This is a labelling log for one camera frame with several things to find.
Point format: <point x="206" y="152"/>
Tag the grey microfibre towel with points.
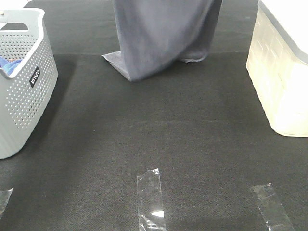
<point x="152" y="34"/>

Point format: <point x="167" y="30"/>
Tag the blue towel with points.
<point x="8" y="66"/>

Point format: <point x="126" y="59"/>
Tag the middle clear tape strip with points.
<point x="150" y="202"/>

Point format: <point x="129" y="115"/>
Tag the clear tape strip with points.
<point x="271" y="209"/>
<point x="4" y="199"/>
<point x="150" y="202"/>

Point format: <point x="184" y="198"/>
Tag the grey perforated laundry basket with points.
<point x="25" y="93"/>

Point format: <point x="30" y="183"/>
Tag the cream storage box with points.
<point x="277" y="64"/>

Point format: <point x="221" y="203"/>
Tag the right clear tape strip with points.
<point x="271" y="209"/>

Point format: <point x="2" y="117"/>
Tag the left clear tape strip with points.
<point x="4" y="199"/>

